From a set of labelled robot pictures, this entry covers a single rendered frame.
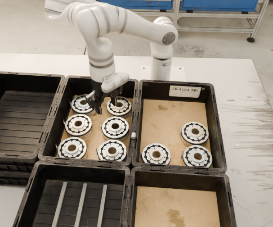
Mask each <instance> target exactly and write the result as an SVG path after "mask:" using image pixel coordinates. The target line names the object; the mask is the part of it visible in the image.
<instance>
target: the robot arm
mask: <svg viewBox="0 0 273 227"><path fill-rule="evenodd" d="M44 17H45V19H46V20H47V21H49V22H50V23H53V24H56V25H61V26H67V27H75V28H77V30H78V32H79V33H80V35H81V37H82V39H83V41H84V43H85V46H86V48H87V52H88V58H89V70H90V78H91V83H92V87H93V89H92V92H91V93H90V94H89V95H88V94H85V95H84V97H85V99H86V101H87V103H88V105H89V107H91V108H92V109H93V110H95V112H96V113H97V114H99V115H102V108H101V104H102V103H103V101H104V98H105V97H106V96H108V95H110V94H111V103H112V104H113V105H114V106H116V104H117V97H118V95H119V94H121V93H122V88H123V84H125V83H126V82H128V81H129V79H130V75H129V74H128V73H126V72H120V73H117V72H116V68H115V62H114V53H113V45H112V42H111V41H110V40H109V39H107V38H104V37H99V36H102V35H105V34H108V33H111V32H113V33H118V34H122V35H127V36H131V37H136V38H140V39H144V40H147V41H150V44H151V50H152V56H151V76H150V80H163V81H169V80H170V71H171V62H172V54H173V48H172V44H174V43H175V42H176V41H177V39H178V31H177V29H176V27H175V26H174V24H173V23H172V22H171V20H170V19H169V18H167V17H164V16H162V17H158V18H157V19H155V20H154V22H150V21H147V20H146V19H144V18H142V17H140V16H139V15H137V14H136V13H134V12H132V11H130V10H127V9H125V8H121V7H118V6H114V5H110V4H108V3H102V2H98V1H95V0H45V9H44ZM93 98H94V99H93ZM93 100H94V102H93Z"/></svg>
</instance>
